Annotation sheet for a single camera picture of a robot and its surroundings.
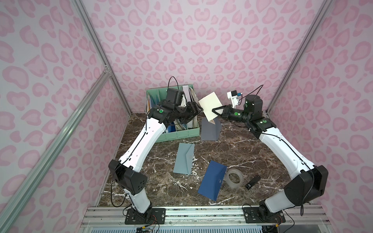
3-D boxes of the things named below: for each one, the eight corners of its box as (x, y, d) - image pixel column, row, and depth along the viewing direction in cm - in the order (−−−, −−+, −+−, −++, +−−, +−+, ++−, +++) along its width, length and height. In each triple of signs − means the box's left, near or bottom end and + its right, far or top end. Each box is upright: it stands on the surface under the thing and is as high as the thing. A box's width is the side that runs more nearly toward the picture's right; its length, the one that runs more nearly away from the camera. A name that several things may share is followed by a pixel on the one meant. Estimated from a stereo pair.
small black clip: (248, 190, 83) (250, 188, 81) (244, 186, 85) (246, 184, 82) (259, 179, 87) (261, 177, 85) (256, 175, 88) (257, 173, 86)
